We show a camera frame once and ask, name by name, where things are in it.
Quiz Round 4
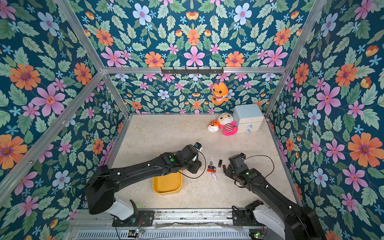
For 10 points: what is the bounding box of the white capped usb drive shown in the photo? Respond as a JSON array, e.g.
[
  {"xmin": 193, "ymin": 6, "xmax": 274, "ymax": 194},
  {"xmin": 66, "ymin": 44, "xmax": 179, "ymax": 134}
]
[{"xmin": 211, "ymin": 173, "xmax": 218, "ymax": 182}]

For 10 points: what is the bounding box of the black swivel usb drive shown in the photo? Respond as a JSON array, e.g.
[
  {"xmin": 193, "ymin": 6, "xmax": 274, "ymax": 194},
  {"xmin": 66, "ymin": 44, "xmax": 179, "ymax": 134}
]
[{"xmin": 208, "ymin": 161, "xmax": 216, "ymax": 170}]

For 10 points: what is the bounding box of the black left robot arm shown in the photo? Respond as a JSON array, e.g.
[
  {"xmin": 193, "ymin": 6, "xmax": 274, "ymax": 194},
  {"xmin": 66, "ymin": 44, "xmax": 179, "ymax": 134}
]
[{"xmin": 85, "ymin": 142, "xmax": 202, "ymax": 221}]

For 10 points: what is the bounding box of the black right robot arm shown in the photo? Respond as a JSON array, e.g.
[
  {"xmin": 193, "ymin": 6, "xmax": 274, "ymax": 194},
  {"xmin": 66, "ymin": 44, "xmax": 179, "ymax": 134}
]
[{"xmin": 225, "ymin": 153, "xmax": 326, "ymax": 240}]

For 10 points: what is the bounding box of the yellow plastic storage tray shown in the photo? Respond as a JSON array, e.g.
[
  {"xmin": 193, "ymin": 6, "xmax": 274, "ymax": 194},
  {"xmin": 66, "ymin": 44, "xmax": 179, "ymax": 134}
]
[{"xmin": 153, "ymin": 173, "xmax": 183, "ymax": 195}]

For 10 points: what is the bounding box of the small tiger plush toy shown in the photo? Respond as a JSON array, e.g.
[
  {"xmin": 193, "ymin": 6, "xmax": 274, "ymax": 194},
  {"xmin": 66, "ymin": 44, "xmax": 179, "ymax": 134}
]
[{"xmin": 207, "ymin": 120, "xmax": 221, "ymax": 133}]

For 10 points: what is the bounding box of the white pink striped plush doll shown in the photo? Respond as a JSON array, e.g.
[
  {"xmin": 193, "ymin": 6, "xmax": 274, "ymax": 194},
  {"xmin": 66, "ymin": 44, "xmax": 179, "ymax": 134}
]
[{"xmin": 217, "ymin": 113, "xmax": 238, "ymax": 136}]

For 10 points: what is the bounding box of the white mini drawer cabinet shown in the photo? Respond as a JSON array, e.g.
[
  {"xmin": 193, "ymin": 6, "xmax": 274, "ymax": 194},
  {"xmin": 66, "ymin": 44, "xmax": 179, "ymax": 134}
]
[{"xmin": 233, "ymin": 104, "xmax": 265, "ymax": 134}]

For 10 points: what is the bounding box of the orange dinosaur plush toy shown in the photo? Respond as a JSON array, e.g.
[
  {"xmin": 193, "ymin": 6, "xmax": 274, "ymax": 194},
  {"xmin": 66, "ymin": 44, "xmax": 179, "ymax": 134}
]
[{"xmin": 212, "ymin": 81, "xmax": 229, "ymax": 106}]

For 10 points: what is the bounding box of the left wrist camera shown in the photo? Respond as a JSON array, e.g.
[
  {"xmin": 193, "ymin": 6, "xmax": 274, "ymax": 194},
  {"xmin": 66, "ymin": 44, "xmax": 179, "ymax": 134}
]
[{"xmin": 194, "ymin": 142, "xmax": 202, "ymax": 152}]

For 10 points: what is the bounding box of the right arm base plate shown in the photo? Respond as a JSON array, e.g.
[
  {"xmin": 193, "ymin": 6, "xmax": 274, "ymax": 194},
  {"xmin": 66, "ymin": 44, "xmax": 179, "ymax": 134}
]
[{"xmin": 232, "ymin": 206, "xmax": 260, "ymax": 227}]

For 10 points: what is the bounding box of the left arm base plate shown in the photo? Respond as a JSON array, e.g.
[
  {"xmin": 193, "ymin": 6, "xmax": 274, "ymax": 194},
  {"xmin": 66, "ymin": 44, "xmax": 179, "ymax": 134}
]
[{"xmin": 112, "ymin": 210, "xmax": 155, "ymax": 228}]

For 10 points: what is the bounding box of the black wall hook rail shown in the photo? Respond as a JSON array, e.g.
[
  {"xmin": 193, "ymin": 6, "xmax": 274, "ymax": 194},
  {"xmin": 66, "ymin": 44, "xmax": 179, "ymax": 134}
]
[{"xmin": 161, "ymin": 67, "xmax": 224, "ymax": 75}]

